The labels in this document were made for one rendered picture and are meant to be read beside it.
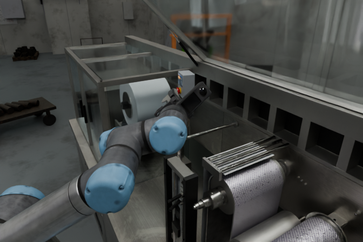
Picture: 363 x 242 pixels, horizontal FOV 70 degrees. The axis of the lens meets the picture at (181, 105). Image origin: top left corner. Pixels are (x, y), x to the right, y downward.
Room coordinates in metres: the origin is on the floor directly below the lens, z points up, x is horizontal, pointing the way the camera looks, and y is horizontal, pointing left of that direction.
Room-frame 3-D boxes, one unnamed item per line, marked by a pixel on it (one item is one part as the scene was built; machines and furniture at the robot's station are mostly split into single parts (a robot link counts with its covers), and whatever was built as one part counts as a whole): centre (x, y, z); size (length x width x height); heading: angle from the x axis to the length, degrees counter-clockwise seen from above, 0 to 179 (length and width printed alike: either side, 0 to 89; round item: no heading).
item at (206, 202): (0.68, -0.07, 1.33); 0.06 x 0.03 x 0.03; 120
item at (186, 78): (1.00, -0.01, 1.66); 0.07 x 0.07 x 0.10; 18
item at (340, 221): (0.66, -0.52, 1.28); 0.06 x 0.05 x 0.02; 120
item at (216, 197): (0.71, -0.12, 1.33); 0.06 x 0.06 x 0.06; 30
